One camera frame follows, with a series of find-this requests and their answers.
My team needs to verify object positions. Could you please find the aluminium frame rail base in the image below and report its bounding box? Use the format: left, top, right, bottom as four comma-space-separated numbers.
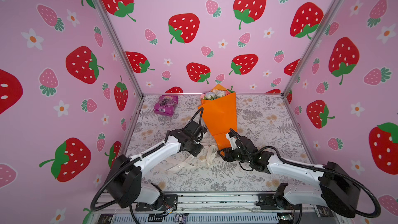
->
88, 191, 355, 224

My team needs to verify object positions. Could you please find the pink fake rose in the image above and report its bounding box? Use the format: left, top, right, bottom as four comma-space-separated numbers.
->
224, 86, 234, 96

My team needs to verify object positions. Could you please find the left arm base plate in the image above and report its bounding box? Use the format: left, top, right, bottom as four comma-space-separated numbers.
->
135, 194, 178, 212

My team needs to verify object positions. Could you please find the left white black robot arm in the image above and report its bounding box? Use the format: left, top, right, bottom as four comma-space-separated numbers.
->
90, 120, 207, 212

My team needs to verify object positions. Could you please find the white printed ribbon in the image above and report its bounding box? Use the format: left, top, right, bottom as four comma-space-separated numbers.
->
165, 143, 218, 174

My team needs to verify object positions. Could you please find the purple snack packet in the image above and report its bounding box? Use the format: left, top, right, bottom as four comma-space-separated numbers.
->
153, 95, 178, 117

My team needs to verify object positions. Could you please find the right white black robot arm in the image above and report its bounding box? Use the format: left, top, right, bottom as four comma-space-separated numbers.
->
218, 133, 381, 218

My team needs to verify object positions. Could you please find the pale fake flower stem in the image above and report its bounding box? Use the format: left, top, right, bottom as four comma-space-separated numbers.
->
206, 89, 223, 100

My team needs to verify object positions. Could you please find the orange wrapping paper sheet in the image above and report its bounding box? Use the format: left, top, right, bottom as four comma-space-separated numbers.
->
198, 85, 237, 150

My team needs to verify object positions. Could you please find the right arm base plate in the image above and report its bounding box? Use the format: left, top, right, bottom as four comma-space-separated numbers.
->
256, 193, 300, 211

